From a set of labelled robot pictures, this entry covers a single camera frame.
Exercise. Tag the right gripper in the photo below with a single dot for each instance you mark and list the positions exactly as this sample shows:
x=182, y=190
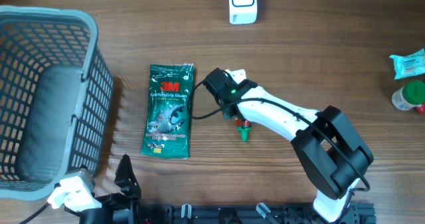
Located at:
x=224, y=115

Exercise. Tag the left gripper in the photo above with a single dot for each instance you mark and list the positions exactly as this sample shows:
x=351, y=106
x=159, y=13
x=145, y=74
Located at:
x=127, y=184

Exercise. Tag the red chili sauce bottle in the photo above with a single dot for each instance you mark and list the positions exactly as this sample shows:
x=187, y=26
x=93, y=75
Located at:
x=244, y=131

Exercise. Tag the green 3M gloves package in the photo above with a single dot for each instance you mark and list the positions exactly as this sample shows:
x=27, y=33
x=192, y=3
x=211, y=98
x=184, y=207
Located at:
x=167, y=129

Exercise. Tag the white barcode scanner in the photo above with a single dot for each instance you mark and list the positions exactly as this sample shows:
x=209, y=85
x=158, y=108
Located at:
x=242, y=12

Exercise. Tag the white jar green lid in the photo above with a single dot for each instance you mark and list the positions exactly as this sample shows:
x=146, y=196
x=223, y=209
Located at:
x=409, y=96

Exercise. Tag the teal wet wipes pack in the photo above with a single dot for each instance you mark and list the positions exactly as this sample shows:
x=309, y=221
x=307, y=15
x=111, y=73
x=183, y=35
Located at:
x=407, y=66

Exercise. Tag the red candy stick pack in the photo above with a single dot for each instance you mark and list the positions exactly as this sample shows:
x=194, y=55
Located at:
x=420, y=108

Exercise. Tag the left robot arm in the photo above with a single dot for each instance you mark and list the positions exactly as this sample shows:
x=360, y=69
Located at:
x=106, y=215

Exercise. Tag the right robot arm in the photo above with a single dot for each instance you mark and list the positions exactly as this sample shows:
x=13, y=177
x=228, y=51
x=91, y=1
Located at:
x=333, y=155

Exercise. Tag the grey plastic shopping basket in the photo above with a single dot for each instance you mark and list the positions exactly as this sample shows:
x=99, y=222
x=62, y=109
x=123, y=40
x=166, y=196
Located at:
x=56, y=92

